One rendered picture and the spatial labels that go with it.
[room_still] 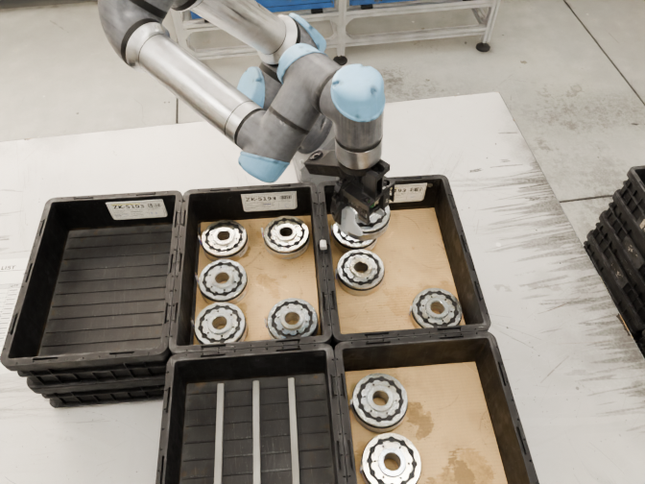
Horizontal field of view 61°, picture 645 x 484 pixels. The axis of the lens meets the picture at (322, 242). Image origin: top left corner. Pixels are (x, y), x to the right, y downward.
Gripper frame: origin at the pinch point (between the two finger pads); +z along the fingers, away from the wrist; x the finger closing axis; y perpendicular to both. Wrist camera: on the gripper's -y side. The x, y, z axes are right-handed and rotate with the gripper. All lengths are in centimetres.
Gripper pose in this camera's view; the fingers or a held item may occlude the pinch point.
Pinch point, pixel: (351, 220)
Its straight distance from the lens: 106.1
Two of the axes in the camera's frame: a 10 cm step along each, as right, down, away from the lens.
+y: 7.2, 5.4, -4.3
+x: 6.9, -6.3, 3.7
